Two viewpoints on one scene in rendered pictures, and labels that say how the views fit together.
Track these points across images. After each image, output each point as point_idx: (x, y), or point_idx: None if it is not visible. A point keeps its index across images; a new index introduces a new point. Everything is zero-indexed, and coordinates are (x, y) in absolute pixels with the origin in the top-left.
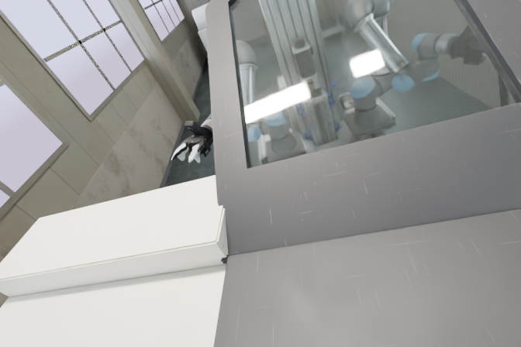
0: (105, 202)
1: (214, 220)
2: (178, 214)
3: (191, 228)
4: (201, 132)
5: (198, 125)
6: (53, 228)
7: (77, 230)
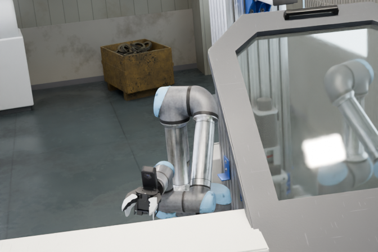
0: (90, 229)
1: (256, 237)
2: (210, 234)
3: (234, 242)
4: (156, 184)
5: (156, 174)
6: (29, 249)
7: (75, 248)
